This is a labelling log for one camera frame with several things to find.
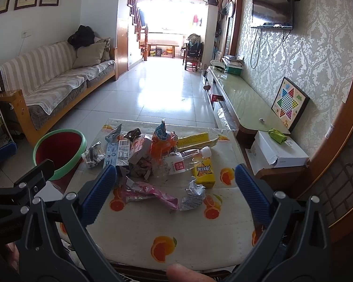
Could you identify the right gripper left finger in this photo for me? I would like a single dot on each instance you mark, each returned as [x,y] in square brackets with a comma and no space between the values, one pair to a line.
[42,254]

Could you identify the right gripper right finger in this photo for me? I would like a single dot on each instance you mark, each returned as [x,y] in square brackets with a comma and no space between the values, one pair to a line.
[295,245]

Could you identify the silver foil wrapper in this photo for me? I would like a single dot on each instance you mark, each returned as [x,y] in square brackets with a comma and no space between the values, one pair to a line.
[195,195]

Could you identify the yellow drink carton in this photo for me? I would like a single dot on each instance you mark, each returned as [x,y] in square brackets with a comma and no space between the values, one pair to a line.
[204,174]

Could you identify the pink wrapper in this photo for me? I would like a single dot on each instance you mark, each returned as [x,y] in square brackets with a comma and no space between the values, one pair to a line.
[134,191]

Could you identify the blue white milk carton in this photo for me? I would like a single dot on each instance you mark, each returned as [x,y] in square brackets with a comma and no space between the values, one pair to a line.
[117,154]

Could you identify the blue grey snack packet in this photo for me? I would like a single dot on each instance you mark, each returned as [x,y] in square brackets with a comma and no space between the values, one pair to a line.
[113,137]

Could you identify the pink brown paper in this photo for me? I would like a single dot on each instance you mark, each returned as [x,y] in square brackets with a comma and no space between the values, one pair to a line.
[142,170]

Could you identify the long yellow box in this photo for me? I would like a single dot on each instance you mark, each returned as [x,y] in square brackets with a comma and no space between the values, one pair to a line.
[196,141]

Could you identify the clear plastic water bottle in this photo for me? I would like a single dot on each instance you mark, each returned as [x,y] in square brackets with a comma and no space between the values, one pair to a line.
[179,162]

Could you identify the dark brown small packet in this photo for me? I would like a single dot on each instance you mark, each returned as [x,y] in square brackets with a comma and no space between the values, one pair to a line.
[133,134]

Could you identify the orange blue snack bag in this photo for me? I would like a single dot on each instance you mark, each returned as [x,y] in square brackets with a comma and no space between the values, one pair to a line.
[163,142]

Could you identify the right hand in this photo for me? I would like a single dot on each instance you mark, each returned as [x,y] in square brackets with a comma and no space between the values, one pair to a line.
[179,273]

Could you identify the red bin green rim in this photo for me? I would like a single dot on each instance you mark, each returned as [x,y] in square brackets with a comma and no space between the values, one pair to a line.
[64,147]

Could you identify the orange print tablecloth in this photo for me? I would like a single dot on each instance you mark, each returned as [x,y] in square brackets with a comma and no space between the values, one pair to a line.
[216,234]

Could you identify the white cardboard box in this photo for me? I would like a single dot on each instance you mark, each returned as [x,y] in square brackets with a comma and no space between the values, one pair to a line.
[266,153]

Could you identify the green folded pouch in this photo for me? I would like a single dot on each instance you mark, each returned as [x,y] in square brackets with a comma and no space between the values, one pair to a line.
[277,136]

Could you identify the striped covered wooden sofa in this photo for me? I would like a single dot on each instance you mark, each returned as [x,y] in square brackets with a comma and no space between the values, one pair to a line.
[42,85]

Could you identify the chinese checkers board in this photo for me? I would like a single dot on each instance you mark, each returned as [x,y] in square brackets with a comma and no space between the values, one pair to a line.
[290,103]

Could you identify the long tv cabinet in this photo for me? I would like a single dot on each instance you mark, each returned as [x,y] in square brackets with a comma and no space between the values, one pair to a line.
[247,109]

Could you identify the beige cushion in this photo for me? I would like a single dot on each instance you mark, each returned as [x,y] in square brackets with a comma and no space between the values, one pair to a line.
[89,56]

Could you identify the green box on cabinet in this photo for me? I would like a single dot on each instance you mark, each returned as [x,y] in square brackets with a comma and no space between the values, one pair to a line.
[235,70]

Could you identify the black clothes pile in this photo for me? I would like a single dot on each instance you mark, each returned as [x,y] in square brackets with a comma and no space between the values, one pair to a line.
[83,37]

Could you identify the wooden chair with clothes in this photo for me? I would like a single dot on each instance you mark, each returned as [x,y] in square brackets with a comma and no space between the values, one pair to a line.
[193,53]

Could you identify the wall mounted television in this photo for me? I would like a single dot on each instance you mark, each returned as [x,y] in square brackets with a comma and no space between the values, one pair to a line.
[273,14]

